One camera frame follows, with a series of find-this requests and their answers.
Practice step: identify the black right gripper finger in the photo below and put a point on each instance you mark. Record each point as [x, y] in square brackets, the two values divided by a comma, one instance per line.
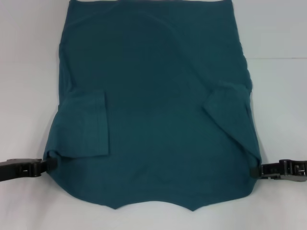
[256, 172]

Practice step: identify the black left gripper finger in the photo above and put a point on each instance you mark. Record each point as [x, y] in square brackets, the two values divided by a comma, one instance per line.
[48, 164]

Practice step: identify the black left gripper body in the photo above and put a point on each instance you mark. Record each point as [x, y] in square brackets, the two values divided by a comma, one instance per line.
[14, 169]

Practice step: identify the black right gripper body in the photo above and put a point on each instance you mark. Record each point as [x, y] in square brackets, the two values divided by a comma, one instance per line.
[283, 170]

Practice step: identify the teal blue t-shirt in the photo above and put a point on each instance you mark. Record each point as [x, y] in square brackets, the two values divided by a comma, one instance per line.
[153, 95]

